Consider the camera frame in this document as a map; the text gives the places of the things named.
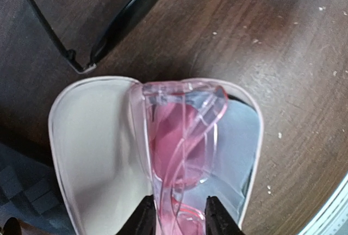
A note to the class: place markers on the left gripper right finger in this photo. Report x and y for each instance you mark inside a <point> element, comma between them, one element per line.
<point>218,220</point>

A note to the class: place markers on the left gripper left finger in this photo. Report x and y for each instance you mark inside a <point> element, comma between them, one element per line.
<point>143,219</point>

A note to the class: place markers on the blue cleaning cloth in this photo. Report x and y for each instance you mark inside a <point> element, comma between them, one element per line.
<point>230,178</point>

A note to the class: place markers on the pink glasses case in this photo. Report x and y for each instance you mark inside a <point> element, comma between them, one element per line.
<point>95,153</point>

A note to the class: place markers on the pink frame glasses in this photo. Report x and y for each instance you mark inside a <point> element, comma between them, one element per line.
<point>176,129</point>

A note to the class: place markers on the black glasses case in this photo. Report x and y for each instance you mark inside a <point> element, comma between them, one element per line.
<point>30,192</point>

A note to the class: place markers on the black sunglasses dark lenses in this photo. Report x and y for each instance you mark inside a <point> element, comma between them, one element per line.
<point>84,32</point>

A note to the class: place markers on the front aluminium rail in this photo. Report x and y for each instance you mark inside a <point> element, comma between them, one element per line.
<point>332,218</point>

